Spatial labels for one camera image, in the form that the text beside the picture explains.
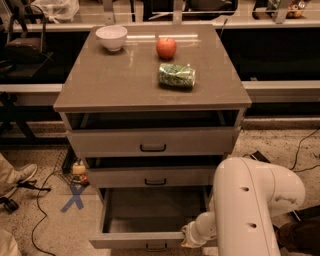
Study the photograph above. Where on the red apple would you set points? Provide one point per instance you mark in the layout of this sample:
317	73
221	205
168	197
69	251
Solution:
166	48

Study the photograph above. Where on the white ceramic bowl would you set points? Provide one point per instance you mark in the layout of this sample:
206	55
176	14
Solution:
112	37

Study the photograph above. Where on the blue tape cross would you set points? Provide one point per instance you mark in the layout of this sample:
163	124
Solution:
76	191

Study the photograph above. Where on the grey drawer cabinet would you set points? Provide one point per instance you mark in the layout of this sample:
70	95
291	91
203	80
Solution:
110	91

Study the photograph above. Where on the grey drawer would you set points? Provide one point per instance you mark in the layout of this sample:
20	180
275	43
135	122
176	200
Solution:
151	218
153	142
151	176

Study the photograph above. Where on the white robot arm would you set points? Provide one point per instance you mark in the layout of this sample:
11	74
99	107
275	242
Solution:
247	195

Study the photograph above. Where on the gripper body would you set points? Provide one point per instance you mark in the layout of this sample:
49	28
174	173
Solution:
194	232

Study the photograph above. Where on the grey sneaker left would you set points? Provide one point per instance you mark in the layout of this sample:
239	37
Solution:
11	177

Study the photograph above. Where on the black power adapter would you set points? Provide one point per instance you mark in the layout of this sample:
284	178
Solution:
258	156

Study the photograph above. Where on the black chair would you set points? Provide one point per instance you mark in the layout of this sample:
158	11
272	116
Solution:
25	55

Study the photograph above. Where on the green soda can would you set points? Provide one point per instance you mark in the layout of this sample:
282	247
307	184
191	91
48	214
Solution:
178	76

